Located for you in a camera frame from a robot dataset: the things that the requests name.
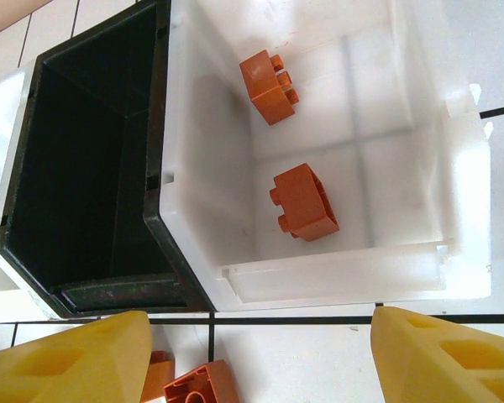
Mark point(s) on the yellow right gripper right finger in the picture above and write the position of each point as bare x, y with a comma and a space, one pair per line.
424, 369

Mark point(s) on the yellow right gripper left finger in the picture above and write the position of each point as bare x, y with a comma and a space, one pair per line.
67, 365

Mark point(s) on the orange lego brick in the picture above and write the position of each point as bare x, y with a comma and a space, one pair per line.
161, 369
264, 92
210, 378
302, 201

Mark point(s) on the black plastic container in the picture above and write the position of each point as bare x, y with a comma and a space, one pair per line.
88, 168

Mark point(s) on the white plastic container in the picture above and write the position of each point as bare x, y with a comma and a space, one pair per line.
0, 168
201, 126

